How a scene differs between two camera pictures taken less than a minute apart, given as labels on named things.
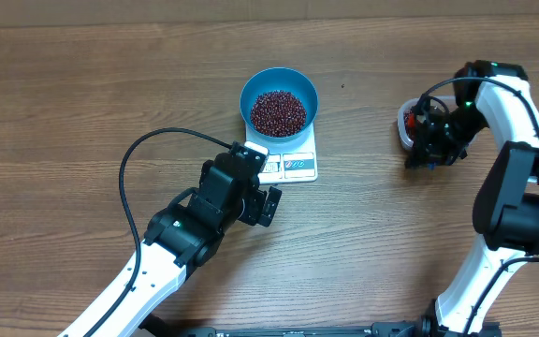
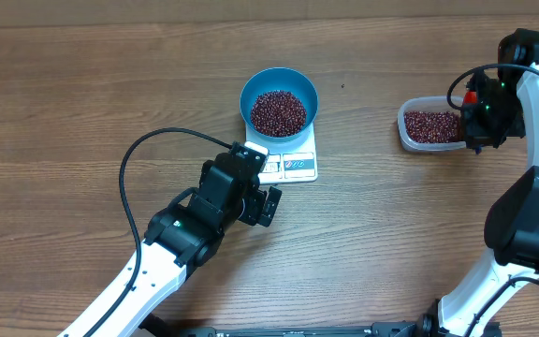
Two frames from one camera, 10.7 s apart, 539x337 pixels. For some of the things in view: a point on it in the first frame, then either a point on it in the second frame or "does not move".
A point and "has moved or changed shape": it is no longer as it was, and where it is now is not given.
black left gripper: x=255 y=199 does not move
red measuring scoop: x=411 y=121 has moved or changed shape
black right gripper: x=427 y=150 to x=477 y=138
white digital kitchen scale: x=289 y=162 does not move
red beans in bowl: x=278 y=113 does not move
